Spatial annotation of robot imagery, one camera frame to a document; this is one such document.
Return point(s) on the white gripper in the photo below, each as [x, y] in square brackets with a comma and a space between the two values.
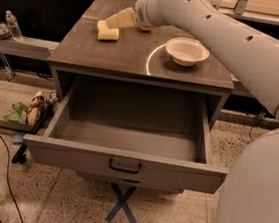
[141, 15]

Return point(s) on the yellow sponge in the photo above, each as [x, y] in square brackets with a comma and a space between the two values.
[104, 33]

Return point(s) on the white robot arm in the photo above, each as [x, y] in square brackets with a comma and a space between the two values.
[250, 193]

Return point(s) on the grey drawer cabinet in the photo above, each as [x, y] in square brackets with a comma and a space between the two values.
[138, 58]

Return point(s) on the open grey top drawer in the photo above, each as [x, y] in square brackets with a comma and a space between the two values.
[164, 130]

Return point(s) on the orange fruit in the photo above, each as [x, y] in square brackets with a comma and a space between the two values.
[145, 29]

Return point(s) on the white bowl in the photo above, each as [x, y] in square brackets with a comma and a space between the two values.
[186, 52]

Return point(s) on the clear plastic water bottle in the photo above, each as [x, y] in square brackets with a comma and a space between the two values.
[13, 26]

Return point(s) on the small round container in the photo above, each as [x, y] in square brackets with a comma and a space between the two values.
[4, 31]

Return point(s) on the green bag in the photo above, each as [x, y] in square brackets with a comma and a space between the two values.
[19, 113]

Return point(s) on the black tripod leg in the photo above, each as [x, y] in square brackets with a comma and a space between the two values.
[20, 155]

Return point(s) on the blue tape cross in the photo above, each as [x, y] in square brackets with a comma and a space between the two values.
[121, 204]

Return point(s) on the black drawer handle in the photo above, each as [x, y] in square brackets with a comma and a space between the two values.
[113, 165]

